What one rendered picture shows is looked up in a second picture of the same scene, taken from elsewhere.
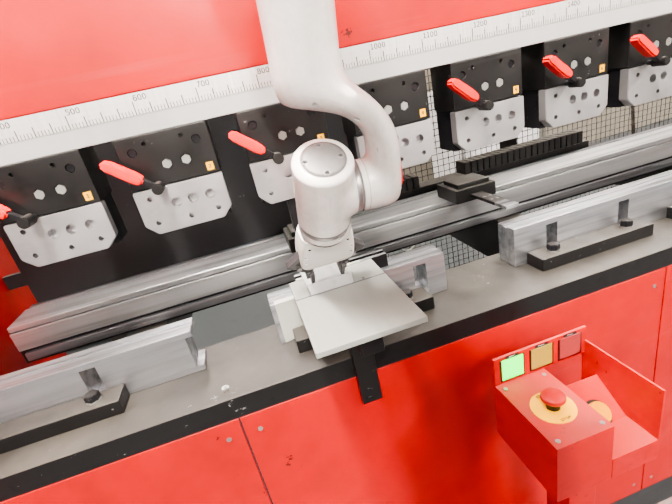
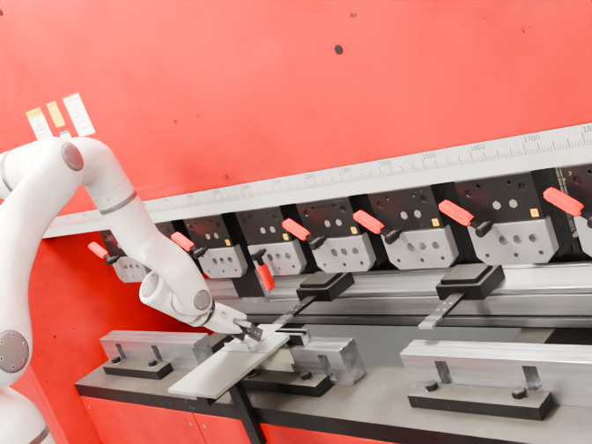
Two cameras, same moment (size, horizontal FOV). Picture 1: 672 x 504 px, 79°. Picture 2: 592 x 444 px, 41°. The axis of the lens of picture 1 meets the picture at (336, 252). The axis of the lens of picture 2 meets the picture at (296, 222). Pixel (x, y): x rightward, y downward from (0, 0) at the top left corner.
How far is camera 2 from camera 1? 1.68 m
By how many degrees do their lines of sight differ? 55
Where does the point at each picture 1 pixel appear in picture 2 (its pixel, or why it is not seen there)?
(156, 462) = (162, 417)
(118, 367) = (166, 351)
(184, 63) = (157, 188)
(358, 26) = (231, 173)
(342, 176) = (149, 299)
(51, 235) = (127, 267)
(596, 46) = (421, 202)
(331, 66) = (132, 246)
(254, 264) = (288, 299)
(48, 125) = not seen: hidden behind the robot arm
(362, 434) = not seen: outside the picture
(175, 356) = (188, 357)
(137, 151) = not seen: hidden behind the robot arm
